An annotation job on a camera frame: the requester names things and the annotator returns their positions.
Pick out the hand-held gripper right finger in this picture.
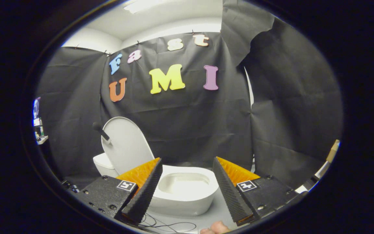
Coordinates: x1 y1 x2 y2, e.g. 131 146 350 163
213 156 301 227

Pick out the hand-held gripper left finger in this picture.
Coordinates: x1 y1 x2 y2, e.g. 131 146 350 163
75 158 163 225

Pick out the white toilet lid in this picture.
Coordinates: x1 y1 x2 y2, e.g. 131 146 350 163
93 116 155 176

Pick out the white toilet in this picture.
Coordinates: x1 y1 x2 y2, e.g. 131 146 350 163
93 153 219 217

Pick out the small dark device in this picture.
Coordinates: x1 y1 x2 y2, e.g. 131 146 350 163
61 180 81 194

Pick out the black backdrop cloth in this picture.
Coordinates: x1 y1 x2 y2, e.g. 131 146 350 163
36 0 343 190

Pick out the cardboard box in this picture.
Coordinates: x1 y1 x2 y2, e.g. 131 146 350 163
326 139 341 163

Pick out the cluttered shelf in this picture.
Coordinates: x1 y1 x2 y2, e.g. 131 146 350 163
32 97 48 145

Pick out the thin black cable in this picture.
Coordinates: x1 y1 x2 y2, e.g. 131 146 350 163
138 213 197 233

